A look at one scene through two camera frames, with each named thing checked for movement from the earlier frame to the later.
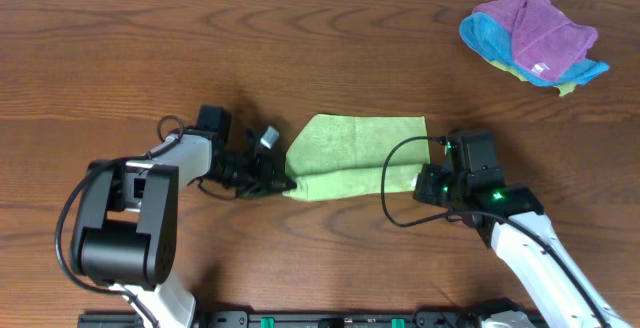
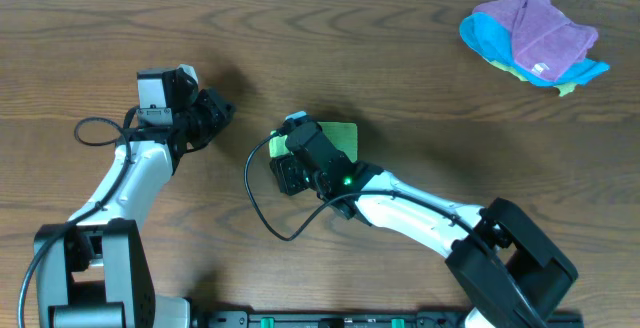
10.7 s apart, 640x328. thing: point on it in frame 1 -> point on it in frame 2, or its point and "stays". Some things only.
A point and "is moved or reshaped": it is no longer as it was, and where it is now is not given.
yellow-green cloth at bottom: [562, 89] stays
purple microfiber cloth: [546, 41] stays
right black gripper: [425, 190] -> [283, 171]
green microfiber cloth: [333, 156] is moved or reshaped
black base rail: [334, 319] stays
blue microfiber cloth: [494, 39] stays
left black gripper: [261, 169] -> [215, 113]
